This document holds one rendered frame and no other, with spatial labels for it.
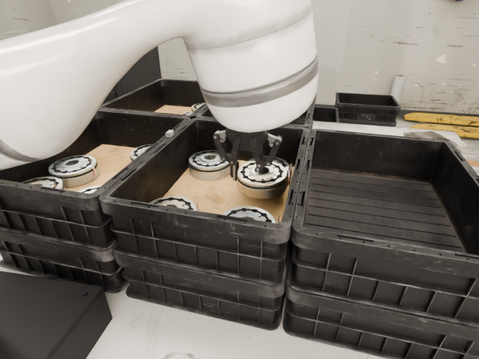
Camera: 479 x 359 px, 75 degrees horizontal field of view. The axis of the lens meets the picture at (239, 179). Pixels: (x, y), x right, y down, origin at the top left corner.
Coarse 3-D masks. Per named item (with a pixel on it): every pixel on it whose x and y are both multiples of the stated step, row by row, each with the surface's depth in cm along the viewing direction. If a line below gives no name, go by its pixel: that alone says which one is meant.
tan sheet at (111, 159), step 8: (88, 152) 86; (96, 152) 86; (104, 152) 86; (112, 152) 86; (120, 152) 86; (128, 152) 86; (96, 160) 82; (104, 160) 82; (112, 160) 82; (120, 160) 82; (128, 160) 82; (104, 168) 78; (112, 168) 78; (120, 168) 78; (104, 176) 74; (112, 176) 74; (88, 184) 71; (96, 184) 71
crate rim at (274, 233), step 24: (192, 120) 79; (216, 120) 79; (168, 144) 66; (288, 192) 50; (120, 216) 48; (144, 216) 47; (168, 216) 45; (192, 216) 44; (216, 216) 44; (288, 216) 44; (264, 240) 43; (288, 240) 43
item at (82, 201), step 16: (112, 112) 85; (128, 112) 85; (176, 128) 74; (160, 144) 66; (0, 192) 53; (16, 192) 52; (32, 192) 50; (48, 192) 50; (64, 192) 49; (80, 192) 49; (96, 192) 49; (80, 208) 49; (96, 208) 49
